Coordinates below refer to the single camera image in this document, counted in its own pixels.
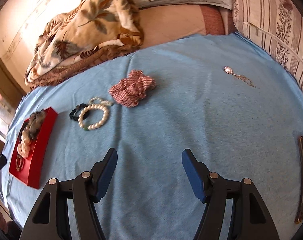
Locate white floral scrunchie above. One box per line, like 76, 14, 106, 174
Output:
17, 135, 31, 159

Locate small pearl bracelet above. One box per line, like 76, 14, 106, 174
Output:
88, 96, 115, 107

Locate red checkered scrunchie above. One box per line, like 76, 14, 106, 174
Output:
109, 69, 156, 108

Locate grey satin scrunchie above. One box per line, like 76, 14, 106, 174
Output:
20, 109, 47, 140

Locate black bead bracelet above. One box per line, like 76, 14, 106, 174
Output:
69, 103, 89, 121

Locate leaf-patterned quilt blanket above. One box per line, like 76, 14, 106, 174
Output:
24, 0, 144, 88

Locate light blue bed sheet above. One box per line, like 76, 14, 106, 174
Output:
3, 34, 303, 239

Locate white pearl bracelet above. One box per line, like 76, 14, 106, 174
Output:
78, 103, 110, 131

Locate striped floral cushion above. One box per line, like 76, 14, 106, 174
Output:
232, 0, 303, 91

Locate red shallow tray box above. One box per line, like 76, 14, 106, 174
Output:
9, 107, 58, 189

